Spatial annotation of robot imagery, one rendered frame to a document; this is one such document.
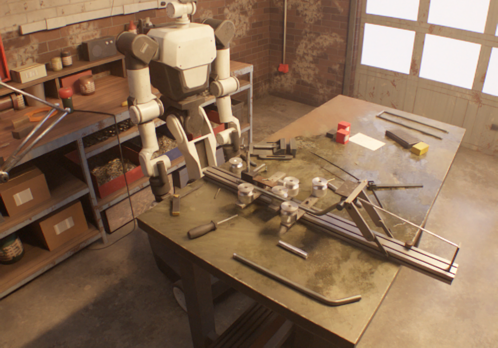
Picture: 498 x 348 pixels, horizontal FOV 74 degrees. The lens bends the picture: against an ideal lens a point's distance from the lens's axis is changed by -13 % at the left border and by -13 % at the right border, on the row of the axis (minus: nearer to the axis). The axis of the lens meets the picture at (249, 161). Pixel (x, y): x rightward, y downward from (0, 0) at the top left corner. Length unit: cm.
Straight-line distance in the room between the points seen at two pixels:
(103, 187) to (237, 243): 146
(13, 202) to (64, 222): 38
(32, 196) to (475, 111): 381
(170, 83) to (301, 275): 96
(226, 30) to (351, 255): 112
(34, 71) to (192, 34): 136
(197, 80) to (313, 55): 289
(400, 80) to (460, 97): 65
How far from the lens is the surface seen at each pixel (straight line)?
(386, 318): 213
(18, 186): 218
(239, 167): 141
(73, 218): 244
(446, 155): 178
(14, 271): 243
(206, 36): 160
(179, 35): 154
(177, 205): 125
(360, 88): 432
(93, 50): 286
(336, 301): 96
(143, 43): 149
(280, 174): 133
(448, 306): 231
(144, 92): 155
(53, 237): 243
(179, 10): 157
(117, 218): 261
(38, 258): 245
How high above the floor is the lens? 162
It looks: 30 degrees down
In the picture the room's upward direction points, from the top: straight up
